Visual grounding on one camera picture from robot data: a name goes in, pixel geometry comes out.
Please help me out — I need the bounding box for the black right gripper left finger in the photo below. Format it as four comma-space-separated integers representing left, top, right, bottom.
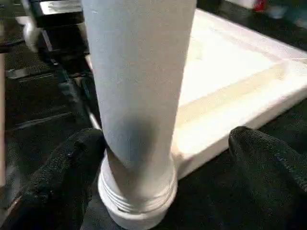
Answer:
0, 128, 107, 230

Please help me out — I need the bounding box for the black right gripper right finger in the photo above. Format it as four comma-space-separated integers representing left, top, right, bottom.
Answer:
228, 126, 307, 230

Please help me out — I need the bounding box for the white plastic table leg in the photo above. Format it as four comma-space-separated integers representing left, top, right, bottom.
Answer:
81, 0, 198, 230

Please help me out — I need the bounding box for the black work mat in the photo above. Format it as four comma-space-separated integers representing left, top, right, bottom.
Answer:
0, 0, 307, 230

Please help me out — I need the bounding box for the white plastic table top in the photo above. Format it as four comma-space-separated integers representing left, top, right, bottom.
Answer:
85, 9, 307, 181

